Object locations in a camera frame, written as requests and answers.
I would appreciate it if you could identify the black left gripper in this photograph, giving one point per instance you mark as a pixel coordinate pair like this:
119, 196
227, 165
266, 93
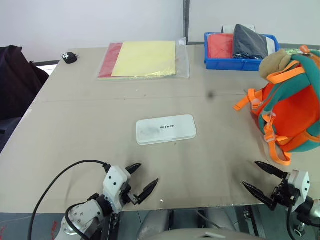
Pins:
128, 194

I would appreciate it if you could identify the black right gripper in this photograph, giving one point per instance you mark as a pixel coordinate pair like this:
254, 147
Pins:
285, 193

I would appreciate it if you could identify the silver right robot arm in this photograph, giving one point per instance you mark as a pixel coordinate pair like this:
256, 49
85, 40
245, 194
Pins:
313, 207

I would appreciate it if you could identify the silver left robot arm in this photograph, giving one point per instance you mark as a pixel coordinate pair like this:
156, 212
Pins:
82, 217

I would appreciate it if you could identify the white plastic case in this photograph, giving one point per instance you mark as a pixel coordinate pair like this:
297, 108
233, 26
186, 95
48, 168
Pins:
166, 129

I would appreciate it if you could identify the orange and teal backpack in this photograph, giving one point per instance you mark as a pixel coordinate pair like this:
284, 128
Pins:
292, 112

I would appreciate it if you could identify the grey rounded robot torso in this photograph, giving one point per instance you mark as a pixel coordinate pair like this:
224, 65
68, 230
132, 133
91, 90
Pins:
160, 225

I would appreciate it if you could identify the yellow paper sheet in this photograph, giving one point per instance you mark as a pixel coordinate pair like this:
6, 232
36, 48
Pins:
145, 58

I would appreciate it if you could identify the red paper sheet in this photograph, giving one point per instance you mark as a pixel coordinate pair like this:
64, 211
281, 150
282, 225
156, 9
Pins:
110, 62

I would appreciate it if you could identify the clear plastic sleeve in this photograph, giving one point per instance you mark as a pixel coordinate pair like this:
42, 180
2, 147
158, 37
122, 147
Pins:
182, 62

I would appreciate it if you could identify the blue plastic bin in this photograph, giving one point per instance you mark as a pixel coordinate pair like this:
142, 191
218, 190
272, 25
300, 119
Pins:
225, 63

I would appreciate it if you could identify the dark grey folded bag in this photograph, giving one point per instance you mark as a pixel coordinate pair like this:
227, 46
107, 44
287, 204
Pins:
247, 42

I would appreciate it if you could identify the small black device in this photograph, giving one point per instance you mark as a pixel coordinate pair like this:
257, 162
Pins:
70, 58

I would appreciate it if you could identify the red folded cloth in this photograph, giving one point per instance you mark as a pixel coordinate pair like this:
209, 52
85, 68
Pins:
220, 46

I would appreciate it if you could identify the black cloth-covered chair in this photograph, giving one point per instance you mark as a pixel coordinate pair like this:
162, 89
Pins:
17, 82

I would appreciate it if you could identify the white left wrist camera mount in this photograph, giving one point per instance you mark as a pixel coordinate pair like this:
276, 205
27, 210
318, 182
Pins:
115, 181

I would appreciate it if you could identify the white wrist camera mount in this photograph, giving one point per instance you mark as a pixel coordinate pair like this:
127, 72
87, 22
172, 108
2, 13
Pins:
115, 181
301, 183

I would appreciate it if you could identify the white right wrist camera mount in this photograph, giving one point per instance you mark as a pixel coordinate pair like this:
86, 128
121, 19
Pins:
301, 183

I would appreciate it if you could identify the grey metal wall post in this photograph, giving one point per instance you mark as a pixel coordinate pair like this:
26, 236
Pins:
185, 20

